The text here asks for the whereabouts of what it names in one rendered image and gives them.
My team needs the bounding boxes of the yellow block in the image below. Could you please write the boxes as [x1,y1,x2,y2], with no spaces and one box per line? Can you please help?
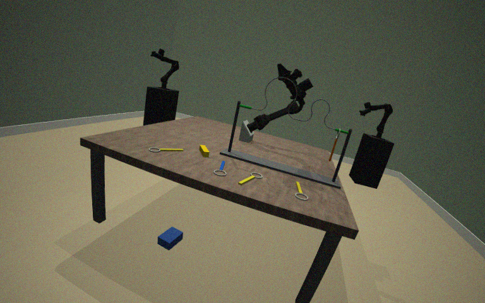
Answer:
[200,145,209,157]

